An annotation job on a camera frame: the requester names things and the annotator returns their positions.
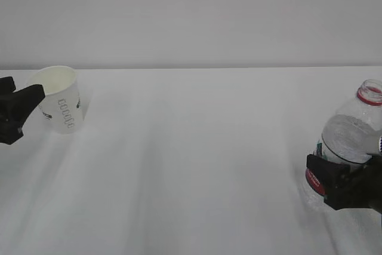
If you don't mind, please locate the clear water bottle red label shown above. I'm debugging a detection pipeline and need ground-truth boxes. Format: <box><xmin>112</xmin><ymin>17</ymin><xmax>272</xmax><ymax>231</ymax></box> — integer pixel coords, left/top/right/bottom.
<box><xmin>301</xmin><ymin>79</ymin><xmax>381</xmax><ymax>211</ymax></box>

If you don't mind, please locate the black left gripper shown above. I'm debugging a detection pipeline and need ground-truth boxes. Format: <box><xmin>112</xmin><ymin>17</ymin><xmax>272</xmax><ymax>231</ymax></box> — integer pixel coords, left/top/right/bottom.
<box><xmin>0</xmin><ymin>76</ymin><xmax>45</xmax><ymax>145</ymax></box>

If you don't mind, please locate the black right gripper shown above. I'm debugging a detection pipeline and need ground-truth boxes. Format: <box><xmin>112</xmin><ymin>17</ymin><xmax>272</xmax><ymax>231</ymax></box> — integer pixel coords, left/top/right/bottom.
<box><xmin>306</xmin><ymin>154</ymin><xmax>381</xmax><ymax>213</ymax></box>

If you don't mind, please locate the white paper cup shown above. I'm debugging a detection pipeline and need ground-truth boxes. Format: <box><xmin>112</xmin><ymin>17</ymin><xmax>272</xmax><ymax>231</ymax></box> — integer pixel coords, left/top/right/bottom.
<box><xmin>27</xmin><ymin>66</ymin><xmax>84</xmax><ymax>134</ymax></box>

